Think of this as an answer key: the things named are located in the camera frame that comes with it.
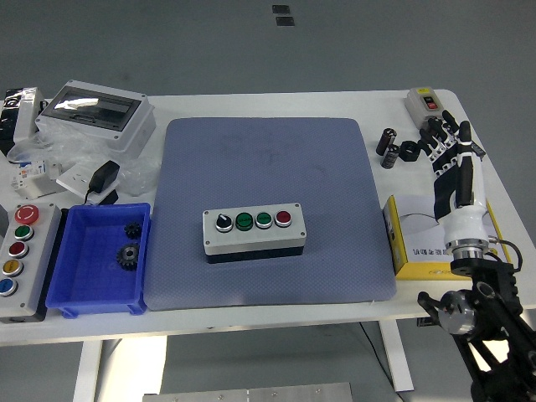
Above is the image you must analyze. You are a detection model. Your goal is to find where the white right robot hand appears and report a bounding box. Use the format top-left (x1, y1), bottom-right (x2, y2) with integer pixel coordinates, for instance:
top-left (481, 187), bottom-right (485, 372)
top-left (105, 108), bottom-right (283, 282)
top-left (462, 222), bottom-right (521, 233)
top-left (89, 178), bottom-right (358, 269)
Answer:
top-left (418, 109), bottom-right (492, 248)

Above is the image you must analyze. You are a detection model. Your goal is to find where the grey four-button control box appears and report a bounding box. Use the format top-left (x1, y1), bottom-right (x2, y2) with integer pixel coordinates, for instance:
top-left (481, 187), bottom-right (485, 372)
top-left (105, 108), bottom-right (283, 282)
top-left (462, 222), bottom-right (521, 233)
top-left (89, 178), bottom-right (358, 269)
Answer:
top-left (202, 203), bottom-right (306, 265)

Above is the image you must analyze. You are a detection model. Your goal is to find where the grey five-button control box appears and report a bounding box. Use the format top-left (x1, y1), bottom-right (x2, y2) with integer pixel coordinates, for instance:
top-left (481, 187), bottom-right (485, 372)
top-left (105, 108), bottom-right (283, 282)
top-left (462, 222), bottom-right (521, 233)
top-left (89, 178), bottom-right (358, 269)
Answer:
top-left (0, 203), bottom-right (63, 323)

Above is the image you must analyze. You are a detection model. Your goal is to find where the yellow white cardboard box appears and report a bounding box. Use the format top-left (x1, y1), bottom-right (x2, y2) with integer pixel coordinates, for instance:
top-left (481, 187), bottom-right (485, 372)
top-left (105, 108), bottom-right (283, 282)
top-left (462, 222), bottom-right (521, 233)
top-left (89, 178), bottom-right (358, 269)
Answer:
top-left (384, 194), bottom-right (513, 281)

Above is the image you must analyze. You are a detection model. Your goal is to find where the black hex nut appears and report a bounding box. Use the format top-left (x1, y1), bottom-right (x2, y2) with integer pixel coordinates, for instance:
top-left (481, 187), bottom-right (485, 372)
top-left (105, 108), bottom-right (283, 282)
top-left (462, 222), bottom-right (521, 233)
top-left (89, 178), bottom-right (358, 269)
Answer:
top-left (399, 141), bottom-right (422, 162)

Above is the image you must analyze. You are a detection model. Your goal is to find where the black cylindrical capacitor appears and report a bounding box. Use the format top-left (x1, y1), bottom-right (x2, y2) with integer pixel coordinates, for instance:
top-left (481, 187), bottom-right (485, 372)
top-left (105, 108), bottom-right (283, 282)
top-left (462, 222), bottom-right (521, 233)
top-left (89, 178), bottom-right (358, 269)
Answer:
top-left (377, 127), bottom-right (398, 158)
top-left (381, 143), bottom-right (400, 170)

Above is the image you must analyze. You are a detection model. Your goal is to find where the white table leg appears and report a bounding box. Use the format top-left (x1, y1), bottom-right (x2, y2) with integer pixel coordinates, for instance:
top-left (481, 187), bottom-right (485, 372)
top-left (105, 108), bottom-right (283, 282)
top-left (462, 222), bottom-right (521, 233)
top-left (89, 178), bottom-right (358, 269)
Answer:
top-left (379, 320), bottom-right (415, 393)
top-left (71, 338), bottom-right (122, 402)

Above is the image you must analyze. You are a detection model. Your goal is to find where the grey-blue table mat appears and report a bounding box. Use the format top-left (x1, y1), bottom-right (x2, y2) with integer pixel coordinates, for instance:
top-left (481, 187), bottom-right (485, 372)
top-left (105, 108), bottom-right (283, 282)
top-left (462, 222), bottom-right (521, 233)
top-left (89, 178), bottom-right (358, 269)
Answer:
top-left (144, 116), bottom-right (397, 312)

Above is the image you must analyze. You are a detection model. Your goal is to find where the grey metal plate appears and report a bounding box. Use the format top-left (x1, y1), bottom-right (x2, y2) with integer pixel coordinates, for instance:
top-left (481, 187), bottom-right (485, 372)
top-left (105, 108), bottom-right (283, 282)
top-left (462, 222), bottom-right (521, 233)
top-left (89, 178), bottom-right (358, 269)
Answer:
top-left (142, 381), bottom-right (357, 402)

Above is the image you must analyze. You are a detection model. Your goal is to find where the large black gear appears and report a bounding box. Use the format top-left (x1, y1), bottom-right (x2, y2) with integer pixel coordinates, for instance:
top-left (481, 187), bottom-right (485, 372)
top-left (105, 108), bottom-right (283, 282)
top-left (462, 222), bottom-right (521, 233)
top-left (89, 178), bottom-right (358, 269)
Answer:
top-left (116, 242), bottom-right (142, 272)

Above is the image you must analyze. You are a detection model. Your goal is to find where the grey clear-lid distribution box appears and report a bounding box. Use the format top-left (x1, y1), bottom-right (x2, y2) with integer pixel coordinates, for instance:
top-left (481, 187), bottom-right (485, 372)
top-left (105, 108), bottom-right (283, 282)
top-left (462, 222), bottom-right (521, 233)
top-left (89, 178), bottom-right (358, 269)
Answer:
top-left (34, 80), bottom-right (157, 159)

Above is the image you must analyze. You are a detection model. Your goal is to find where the black power adapter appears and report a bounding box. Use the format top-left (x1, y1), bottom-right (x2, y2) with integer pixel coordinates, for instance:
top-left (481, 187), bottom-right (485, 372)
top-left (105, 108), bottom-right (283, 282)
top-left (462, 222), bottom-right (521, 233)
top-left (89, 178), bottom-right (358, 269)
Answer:
top-left (85, 160), bottom-right (121, 206)

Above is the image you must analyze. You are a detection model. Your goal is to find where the blue plastic bin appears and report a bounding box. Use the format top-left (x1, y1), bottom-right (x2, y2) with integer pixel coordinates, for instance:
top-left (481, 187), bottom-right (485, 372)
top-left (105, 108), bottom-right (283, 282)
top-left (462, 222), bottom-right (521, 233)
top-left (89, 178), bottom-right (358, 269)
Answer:
top-left (44, 203), bottom-right (152, 317)

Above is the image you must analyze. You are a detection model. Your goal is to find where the clear plastic bag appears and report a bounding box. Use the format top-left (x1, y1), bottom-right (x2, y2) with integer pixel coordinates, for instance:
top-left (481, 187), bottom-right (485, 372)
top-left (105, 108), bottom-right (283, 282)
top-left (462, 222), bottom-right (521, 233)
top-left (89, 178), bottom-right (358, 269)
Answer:
top-left (6, 121), bottom-right (162, 198)

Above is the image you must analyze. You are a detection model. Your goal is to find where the white circuit breaker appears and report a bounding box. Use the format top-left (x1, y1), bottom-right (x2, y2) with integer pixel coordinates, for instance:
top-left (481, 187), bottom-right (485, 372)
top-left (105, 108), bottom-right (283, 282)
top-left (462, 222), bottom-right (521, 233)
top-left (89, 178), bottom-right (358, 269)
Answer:
top-left (8, 157), bottom-right (64, 198)

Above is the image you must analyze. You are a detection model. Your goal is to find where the white rectangular device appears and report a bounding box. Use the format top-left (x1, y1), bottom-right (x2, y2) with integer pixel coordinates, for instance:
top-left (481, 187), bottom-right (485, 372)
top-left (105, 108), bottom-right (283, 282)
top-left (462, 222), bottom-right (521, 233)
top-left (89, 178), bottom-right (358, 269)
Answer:
top-left (12, 86), bottom-right (46, 146)

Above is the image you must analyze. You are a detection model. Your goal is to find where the black foil bag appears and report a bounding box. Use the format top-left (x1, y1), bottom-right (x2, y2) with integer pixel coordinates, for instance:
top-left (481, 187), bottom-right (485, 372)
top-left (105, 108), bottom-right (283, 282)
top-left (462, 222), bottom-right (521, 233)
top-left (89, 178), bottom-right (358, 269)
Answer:
top-left (0, 88), bottom-right (22, 156)

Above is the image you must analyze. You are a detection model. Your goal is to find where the grey rocker switch box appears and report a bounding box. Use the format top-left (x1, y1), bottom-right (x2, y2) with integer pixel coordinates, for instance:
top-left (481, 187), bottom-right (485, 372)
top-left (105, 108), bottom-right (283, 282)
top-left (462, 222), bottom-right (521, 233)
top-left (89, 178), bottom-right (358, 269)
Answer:
top-left (405, 86), bottom-right (447, 127)

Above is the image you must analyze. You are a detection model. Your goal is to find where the thin black cable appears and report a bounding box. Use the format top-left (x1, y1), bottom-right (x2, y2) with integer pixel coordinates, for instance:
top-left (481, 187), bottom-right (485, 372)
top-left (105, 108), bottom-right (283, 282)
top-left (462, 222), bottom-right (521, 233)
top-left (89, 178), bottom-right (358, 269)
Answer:
top-left (358, 322), bottom-right (403, 393)

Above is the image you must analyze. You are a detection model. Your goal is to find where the white wall socket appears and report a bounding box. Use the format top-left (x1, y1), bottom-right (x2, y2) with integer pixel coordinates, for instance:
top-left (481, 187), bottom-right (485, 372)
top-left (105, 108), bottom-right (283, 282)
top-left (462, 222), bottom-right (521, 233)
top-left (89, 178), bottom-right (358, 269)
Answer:
top-left (56, 163), bottom-right (100, 198)

